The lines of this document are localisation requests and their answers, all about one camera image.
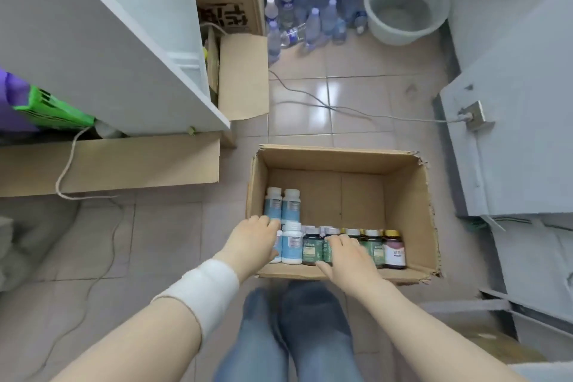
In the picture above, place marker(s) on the group of clear water bottles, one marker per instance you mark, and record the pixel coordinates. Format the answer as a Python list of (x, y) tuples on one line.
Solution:
[(313, 10)]

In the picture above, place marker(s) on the flat long cardboard box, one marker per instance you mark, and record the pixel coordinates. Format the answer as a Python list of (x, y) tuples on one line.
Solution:
[(134, 167)]

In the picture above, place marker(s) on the white blue-label bottle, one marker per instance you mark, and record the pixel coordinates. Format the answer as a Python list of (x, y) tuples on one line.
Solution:
[(291, 207), (278, 246), (273, 205), (292, 245)]

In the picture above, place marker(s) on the person's right forearm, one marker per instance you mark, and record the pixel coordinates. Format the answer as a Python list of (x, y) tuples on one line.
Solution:
[(429, 332)]

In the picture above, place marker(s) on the metal wall socket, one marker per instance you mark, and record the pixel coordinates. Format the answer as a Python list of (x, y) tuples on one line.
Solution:
[(478, 113)]

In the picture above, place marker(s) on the person's right thumb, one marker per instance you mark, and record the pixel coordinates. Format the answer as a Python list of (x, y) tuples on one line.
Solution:
[(324, 269)]

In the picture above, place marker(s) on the person's left thumb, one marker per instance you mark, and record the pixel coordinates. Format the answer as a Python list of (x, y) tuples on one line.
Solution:
[(273, 255)]

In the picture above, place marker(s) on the person's leg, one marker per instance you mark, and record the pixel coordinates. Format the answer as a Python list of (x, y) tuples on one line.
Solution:
[(253, 341), (315, 328)]

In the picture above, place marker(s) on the maroon bottle with gold cap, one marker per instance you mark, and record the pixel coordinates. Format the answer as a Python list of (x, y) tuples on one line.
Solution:
[(395, 252)]

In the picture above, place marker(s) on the person's left leg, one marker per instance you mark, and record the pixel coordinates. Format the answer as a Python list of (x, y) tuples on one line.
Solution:
[(253, 341)]

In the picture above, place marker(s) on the white plastic bucket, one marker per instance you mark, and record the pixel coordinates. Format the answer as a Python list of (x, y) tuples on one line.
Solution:
[(403, 10)]

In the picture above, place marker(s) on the dark green supplement bottle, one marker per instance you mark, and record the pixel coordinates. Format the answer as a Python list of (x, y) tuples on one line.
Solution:
[(352, 234), (310, 249), (330, 256), (375, 247)]

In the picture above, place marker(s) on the grey metal frame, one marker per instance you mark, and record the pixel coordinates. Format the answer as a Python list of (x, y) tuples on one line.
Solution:
[(537, 269)]

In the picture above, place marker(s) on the person's right hand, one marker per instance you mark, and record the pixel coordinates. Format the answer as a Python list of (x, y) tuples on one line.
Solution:
[(351, 267)]

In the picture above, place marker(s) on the open brown cardboard box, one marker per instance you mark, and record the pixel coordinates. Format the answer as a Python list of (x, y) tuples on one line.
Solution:
[(403, 198)]

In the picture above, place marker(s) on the green printed packet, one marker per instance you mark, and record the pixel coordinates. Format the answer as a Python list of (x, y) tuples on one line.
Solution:
[(53, 108)]

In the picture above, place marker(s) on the person's left forearm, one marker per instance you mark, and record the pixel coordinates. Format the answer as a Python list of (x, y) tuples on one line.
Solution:
[(147, 341)]

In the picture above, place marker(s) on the white wrist bandage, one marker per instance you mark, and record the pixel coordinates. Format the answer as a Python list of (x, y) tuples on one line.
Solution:
[(201, 296)]

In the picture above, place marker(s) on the white cabinet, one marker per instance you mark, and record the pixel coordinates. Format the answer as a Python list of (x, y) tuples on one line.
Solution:
[(98, 37)]

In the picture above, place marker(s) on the cardboard box with open flap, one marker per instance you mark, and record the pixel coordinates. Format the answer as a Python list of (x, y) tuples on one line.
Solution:
[(244, 77)]

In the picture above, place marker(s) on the person's right leg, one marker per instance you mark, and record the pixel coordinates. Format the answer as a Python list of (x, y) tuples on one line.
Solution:
[(315, 328)]

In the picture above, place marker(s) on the person's left hand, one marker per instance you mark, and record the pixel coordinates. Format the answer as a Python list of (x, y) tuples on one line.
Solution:
[(248, 245)]

